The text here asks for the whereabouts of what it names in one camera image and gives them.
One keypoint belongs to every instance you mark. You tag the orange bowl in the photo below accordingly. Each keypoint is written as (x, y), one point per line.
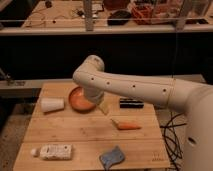
(78, 102)

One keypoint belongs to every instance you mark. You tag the orange crate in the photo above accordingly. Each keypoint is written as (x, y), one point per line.
(142, 14)

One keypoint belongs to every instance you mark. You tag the black bag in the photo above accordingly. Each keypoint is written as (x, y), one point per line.
(119, 17)

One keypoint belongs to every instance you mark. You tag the black rectangular box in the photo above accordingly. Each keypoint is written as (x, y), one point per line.
(130, 103)

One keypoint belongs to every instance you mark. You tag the white tube with cap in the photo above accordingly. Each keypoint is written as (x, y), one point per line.
(53, 152)

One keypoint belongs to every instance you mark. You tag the blue cloth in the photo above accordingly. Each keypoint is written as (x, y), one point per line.
(110, 158)

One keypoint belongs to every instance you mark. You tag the grey metal post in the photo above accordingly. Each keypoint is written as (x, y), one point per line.
(87, 5)

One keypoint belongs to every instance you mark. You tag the orange carrot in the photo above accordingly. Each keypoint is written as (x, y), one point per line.
(125, 125)

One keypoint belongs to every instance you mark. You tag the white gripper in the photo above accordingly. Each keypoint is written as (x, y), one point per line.
(104, 107)

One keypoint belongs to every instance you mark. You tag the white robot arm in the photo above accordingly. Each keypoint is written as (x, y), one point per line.
(193, 99)

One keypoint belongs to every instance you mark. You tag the white paper cup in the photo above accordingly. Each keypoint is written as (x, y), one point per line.
(51, 104)

